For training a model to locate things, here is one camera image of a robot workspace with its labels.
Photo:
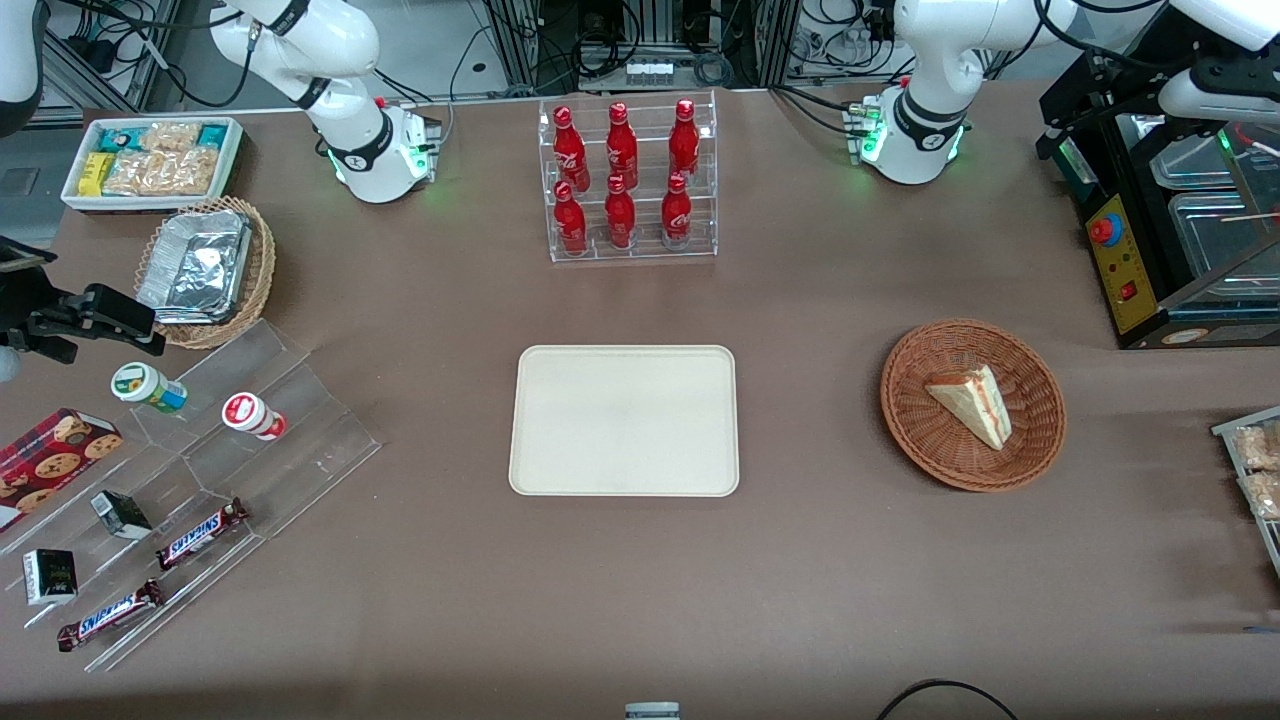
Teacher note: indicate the grey metal snack tray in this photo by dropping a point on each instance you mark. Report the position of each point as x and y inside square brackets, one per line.
[1268, 540]

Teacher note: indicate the red plaid cookie box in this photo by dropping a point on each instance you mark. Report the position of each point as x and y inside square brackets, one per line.
[50, 465]

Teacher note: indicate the black food warmer cabinet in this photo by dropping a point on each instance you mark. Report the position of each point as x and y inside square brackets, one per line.
[1130, 260]

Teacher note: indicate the cream rectangular tray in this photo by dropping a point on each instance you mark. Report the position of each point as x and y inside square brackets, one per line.
[624, 420]

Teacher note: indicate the red cola bottle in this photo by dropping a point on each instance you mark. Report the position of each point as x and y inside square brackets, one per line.
[684, 142]
[621, 148]
[620, 218]
[570, 222]
[677, 214]
[569, 150]

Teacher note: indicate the white snack bin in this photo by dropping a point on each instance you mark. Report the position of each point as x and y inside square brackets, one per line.
[235, 165]

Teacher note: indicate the steel pan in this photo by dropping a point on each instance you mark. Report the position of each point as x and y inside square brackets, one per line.
[1190, 160]
[1215, 235]

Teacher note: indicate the teal snack packet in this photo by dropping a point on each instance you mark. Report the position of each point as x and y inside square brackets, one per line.
[213, 135]
[120, 138]

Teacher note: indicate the brown round wicker basket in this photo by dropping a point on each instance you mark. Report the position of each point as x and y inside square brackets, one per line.
[950, 450]

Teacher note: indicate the red emergency stop button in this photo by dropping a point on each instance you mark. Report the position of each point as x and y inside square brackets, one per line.
[1105, 230]

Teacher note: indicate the triangular sandwich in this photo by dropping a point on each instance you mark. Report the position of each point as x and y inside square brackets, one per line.
[975, 405]

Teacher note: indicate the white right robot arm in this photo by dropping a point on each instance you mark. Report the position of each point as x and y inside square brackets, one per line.
[350, 60]

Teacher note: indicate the snickers chocolate bar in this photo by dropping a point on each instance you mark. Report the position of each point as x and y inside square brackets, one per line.
[200, 535]
[110, 615]

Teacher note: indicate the red label yogurt bottle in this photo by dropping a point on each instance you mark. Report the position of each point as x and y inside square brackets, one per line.
[252, 415]

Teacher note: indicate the small grey device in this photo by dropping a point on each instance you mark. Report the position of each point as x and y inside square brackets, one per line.
[652, 711]

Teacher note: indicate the clear acrylic stepped display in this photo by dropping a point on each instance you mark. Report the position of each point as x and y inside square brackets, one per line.
[300, 440]

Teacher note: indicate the silver foil container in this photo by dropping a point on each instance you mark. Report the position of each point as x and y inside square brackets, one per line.
[195, 265]

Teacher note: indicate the clear bag of pastries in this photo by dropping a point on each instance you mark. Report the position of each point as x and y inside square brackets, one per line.
[1258, 446]
[1265, 495]

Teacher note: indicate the light wicker basket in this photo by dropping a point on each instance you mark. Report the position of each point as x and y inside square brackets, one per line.
[262, 270]

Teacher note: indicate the white power strip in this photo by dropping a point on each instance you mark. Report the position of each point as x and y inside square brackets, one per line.
[650, 72]

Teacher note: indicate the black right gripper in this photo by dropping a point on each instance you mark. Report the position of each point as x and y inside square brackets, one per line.
[22, 302]

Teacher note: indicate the clear acrylic bottle rack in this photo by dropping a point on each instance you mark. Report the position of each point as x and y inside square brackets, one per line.
[640, 250]

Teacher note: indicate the clear bag of crackers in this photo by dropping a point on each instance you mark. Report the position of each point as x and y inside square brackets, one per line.
[135, 173]
[170, 136]
[195, 170]

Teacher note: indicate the small black box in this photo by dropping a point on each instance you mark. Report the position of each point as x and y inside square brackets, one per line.
[122, 514]
[50, 577]

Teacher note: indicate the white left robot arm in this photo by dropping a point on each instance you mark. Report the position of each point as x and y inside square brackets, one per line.
[915, 110]

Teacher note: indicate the yellow snack packet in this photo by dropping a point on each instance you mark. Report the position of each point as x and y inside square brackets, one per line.
[95, 175]

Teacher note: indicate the green label yogurt bottle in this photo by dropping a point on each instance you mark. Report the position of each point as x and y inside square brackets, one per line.
[148, 387]

